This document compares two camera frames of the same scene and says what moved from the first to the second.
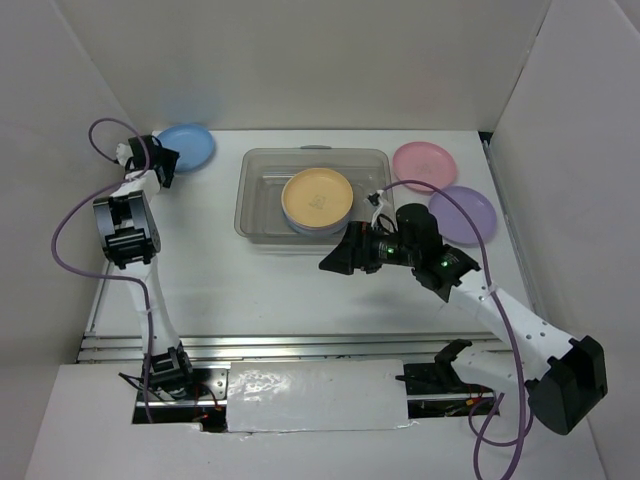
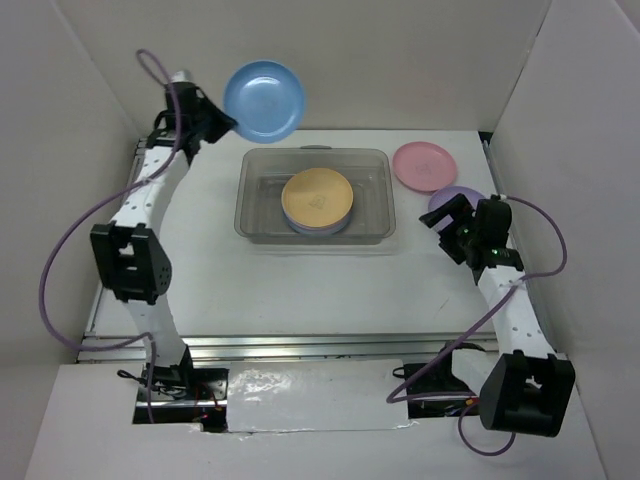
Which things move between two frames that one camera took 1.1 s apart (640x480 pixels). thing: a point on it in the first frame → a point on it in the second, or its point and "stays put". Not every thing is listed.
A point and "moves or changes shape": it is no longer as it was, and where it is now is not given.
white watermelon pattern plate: (315, 230) stays put
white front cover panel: (317, 395) stays put
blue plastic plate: (193, 143) moves or changes shape
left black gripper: (170, 159) → (225, 123)
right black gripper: (350, 252) → (460, 211)
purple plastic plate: (316, 231) stays put
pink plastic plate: (426, 162) stays put
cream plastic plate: (318, 229) stays put
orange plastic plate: (317, 197) stays put
